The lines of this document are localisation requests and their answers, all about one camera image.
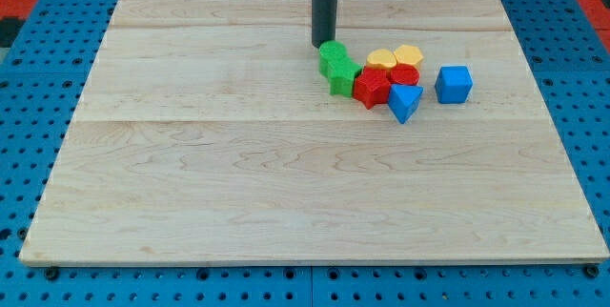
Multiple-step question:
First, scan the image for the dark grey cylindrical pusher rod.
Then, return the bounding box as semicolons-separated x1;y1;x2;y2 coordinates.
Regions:
311;0;337;48

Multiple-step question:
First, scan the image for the green cylinder block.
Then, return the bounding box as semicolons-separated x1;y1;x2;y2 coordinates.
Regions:
318;40;347;77

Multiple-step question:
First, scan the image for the green star block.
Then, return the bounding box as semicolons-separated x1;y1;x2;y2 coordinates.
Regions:
327;59;362;97

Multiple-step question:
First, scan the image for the yellow heart block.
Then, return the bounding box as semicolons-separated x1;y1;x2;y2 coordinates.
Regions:
366;49;397;71

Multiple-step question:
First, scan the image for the yellow hexagon block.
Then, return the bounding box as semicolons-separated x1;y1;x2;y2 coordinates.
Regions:
394;45;424;70

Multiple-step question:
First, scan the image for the red star block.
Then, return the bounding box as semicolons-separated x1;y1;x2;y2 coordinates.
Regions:
353;67;391;110

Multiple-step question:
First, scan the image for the red cylinder block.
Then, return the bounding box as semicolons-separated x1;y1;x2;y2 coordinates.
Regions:
389;64;420;86

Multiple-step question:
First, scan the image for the blue triangle block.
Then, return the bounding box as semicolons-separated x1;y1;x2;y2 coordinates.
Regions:
387;84;424;124

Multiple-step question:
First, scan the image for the light wooden board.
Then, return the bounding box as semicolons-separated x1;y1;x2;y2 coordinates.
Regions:
20;0;609;267

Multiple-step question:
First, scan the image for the blue cube block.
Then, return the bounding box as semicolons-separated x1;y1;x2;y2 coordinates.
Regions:
435;66;473;104

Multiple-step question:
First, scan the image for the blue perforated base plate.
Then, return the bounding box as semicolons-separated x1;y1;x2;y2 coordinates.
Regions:
1;0;609;306

